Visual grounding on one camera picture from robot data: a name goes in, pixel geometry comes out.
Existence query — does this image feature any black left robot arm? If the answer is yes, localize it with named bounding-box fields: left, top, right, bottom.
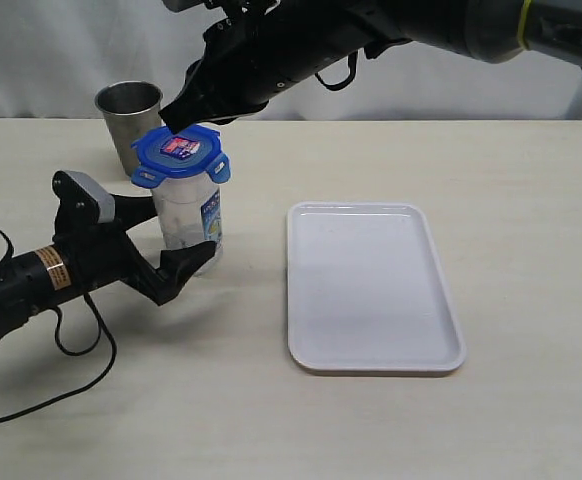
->
left=0, top=170, right=216, bottom=340

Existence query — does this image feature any stainless steel cup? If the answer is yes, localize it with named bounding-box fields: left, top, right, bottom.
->
left=94, top=80, right=163, bottom=177

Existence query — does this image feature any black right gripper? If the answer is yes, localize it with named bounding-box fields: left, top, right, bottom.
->
left=159, top=9, right=366, bottom=134

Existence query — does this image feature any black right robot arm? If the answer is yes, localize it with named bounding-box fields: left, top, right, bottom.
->
left=160, top=1, right=582, bottom=132

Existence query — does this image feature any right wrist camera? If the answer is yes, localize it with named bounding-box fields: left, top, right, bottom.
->
left=163, top=0, right=277, bottom=16

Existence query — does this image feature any blue container lid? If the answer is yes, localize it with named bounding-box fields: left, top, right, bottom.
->
left=131, top=125, right=231, bottom=189

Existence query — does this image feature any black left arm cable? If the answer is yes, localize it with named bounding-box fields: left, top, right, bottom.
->
left=0, top=222, right=118, bottom=425

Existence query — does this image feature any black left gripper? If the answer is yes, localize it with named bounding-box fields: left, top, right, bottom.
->
left=50, top=194, right=216, bottom=305

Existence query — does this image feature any clear plastic container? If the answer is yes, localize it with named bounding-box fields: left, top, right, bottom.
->
left=151, top=173, right=223, bottom=276

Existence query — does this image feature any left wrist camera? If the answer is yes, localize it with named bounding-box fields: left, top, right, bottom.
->
left=52, top=170, right=115, bottom=228

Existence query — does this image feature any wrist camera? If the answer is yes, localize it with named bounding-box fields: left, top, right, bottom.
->
left=163, top=0, right=277, bottom=16
left=52, top=170, right=115, bottom=228

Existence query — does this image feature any white rectangular tray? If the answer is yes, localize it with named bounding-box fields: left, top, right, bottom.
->
left=286, top=201, right=467, bottom=377

